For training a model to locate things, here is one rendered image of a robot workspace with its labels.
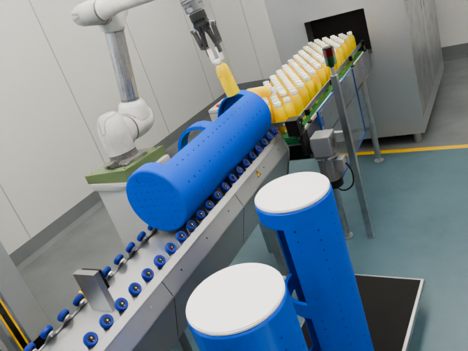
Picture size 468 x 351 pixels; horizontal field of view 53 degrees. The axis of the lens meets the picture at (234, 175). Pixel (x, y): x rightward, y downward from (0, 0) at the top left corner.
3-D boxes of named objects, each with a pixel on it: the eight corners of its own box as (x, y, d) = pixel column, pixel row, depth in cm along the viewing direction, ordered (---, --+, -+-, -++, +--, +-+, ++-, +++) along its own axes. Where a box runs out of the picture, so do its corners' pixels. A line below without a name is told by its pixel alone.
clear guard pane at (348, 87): (336, 186, 284) (317, 113, 266) (365, 132, 344) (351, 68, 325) (337, 186, 284) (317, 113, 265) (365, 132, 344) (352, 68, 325)
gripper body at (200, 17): (184, 17, 208) (193, 37, 211) (198, 10, 203) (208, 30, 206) (192, 13, 214) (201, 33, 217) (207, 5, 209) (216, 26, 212)
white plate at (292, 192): (292, 166, 188) (293, 169, 189) (239, 200, 176) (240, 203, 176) (345, 178, 166) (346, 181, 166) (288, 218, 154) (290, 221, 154)
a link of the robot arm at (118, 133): (102, 159, 254) (84, 122, 247) (122, 147, 269) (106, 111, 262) (125, 154, 246) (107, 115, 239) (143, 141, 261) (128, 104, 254)
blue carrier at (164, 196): (143, 233, 198) (113, 174, 188) (233, 142, 264) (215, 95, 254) (197, 230, 183) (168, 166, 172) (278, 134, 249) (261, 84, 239)
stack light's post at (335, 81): (367, 237, 308) (329, 76, 265) (368, 234, 311) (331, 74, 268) (373, 237, 305) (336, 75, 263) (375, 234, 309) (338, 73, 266)
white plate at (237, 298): (278, 327, 111) (279, 331, 111) (288, 256, 135) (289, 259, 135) (172, 338, 119) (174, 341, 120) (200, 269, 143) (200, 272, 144)
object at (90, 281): (92, 309, 162) (72, 274, 156) (99, 301, 165) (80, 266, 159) (113, 312, 157) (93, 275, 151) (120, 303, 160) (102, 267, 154)
